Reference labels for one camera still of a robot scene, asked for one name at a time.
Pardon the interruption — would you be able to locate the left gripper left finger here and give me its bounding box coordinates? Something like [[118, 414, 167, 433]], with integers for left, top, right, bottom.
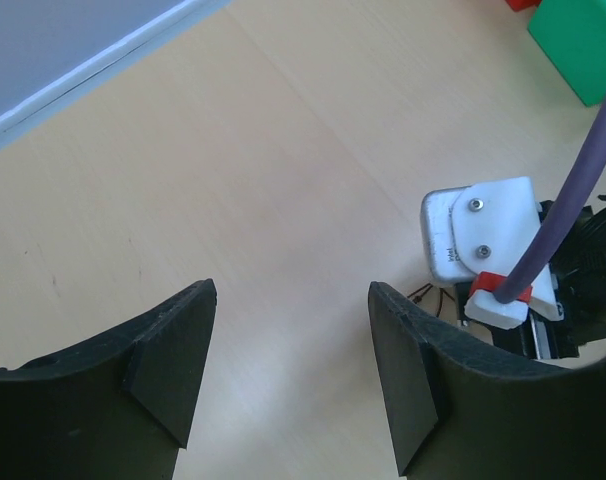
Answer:
[[0, 279, 217, 479]]

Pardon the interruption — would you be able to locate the aluminium table edge frame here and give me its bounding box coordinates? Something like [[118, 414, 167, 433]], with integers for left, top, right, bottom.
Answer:
[[0, 1, 225, 149]]

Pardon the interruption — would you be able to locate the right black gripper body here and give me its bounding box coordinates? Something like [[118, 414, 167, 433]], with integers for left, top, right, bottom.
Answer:
[[452, 194, 606, 361]]

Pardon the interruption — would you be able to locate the red plastic bin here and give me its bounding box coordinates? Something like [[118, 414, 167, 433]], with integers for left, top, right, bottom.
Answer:
[[505, 0, 542, 12]]

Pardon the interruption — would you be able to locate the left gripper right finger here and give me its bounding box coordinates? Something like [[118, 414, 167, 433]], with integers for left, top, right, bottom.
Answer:
[[368, 282, 606, 479]]

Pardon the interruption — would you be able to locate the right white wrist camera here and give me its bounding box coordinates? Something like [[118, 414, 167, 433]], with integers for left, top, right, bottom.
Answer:
[[420, 177, 564, 330]]

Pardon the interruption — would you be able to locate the brown wire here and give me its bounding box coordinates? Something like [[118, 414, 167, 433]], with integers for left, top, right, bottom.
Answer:
[[405, 282, 459, 321]]

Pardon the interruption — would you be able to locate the near green plastic bin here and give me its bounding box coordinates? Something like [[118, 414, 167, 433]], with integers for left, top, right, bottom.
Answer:
[[528, 0, 606, 106]]

